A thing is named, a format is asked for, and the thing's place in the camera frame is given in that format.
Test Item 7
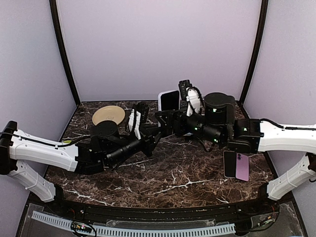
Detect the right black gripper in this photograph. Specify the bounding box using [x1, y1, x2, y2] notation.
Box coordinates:
[156, 104, 225, 145]

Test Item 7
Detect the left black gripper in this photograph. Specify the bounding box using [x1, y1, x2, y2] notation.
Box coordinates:
[106, 124, 166, 167]

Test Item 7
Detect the black phone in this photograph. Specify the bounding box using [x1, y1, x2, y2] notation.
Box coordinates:
[160, 90, 180, 111]

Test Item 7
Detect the lavender phone case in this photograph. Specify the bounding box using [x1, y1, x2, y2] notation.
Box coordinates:
[158, 89, 180, 112]

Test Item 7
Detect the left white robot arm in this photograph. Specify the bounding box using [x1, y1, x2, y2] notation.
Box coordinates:
[0, 120, 161, 215]

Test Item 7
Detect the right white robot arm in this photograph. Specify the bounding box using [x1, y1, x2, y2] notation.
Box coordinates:
[155, 92, 316, 214]

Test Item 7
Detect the black phone face up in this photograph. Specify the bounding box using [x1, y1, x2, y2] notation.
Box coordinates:
[223, 151, 237, 178]

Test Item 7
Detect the pink phone face down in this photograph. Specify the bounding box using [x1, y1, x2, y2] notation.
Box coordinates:
[236, 153, 249, 182]

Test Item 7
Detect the beige round plate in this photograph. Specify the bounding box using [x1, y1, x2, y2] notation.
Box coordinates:
[92, 105, 125, 125]

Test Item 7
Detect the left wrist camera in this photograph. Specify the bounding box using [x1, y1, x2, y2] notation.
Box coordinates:
[125, 102, 149, 140]

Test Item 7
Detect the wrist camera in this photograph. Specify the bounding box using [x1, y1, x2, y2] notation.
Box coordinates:
[178, 79, 204, 117]
[125, 102, 149, 140]

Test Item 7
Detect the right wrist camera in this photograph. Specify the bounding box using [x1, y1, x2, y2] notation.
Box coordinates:
[178, 79, 204, 117]

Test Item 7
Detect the white slotted cable duct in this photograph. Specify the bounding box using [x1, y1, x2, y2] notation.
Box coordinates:
[31, 211, 236, 237]

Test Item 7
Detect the right black frame post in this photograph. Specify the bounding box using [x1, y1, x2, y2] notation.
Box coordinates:
[239, 0, 269, 105]

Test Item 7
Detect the black frame post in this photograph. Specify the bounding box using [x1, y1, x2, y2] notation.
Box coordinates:
[49, 0, 81, 107]
[239, 0, 269, 105]

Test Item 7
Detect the left black frame post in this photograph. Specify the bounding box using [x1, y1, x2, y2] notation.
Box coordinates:
[49, 0, 81, 107]

